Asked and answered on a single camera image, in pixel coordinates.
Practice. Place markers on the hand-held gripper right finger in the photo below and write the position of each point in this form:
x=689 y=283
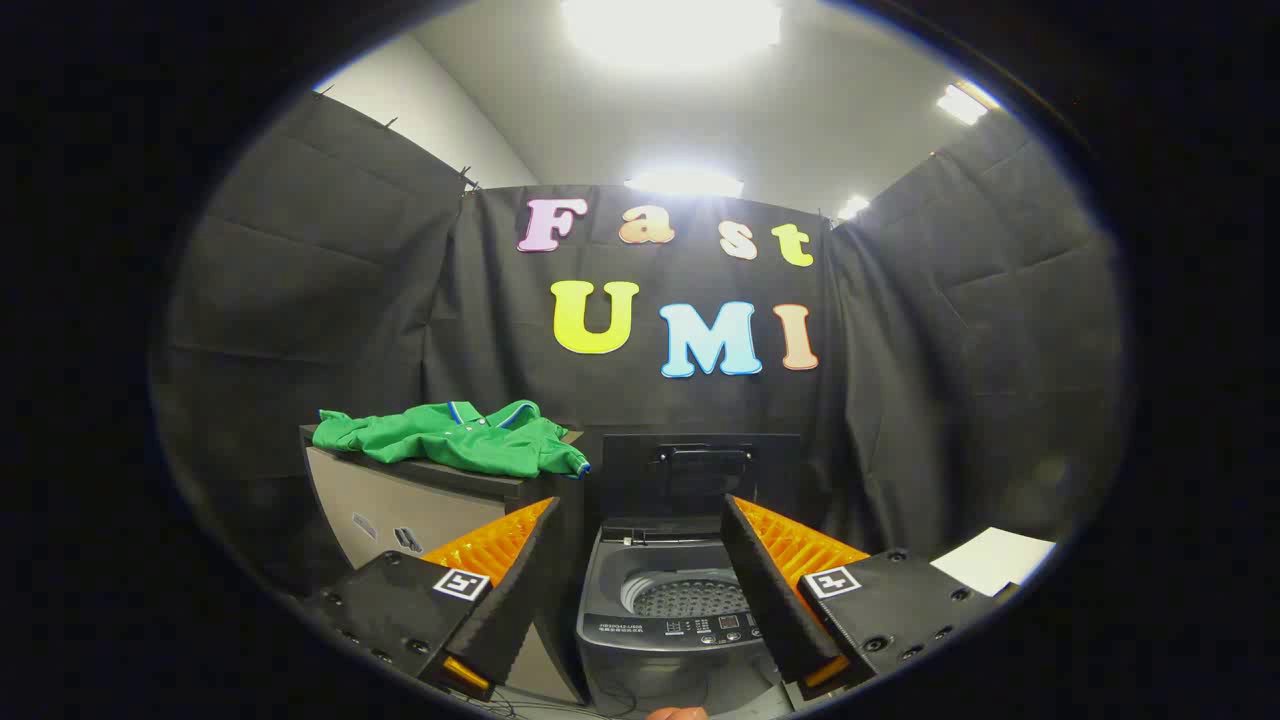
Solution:
x=765 y=590

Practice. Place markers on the green polo shirt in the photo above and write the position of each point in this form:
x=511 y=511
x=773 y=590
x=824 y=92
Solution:
x=470 y=440

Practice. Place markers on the white sheet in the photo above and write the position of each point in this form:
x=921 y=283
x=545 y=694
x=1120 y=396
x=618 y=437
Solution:
x=995 y=560

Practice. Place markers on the grey washing machine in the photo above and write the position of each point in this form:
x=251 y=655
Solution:
x=640 y=660

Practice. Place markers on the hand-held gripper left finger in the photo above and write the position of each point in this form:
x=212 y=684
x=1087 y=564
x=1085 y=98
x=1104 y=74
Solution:
x=510 y=600

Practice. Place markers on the large ceiling light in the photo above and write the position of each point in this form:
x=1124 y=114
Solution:
x=670 y=30

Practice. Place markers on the grey cabinet with dark top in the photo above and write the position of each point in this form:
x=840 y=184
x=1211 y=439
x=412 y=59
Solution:
x=370 y=490

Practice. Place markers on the black backdrop cloth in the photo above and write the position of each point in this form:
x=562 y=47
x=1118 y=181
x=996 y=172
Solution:
x=900 y=400

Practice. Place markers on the small ceiling light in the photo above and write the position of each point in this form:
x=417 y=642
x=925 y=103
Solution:
x=853 y=207

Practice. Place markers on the ceiling light panel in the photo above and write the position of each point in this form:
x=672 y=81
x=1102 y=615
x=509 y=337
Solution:
x=962 y=104
x=685 y=183

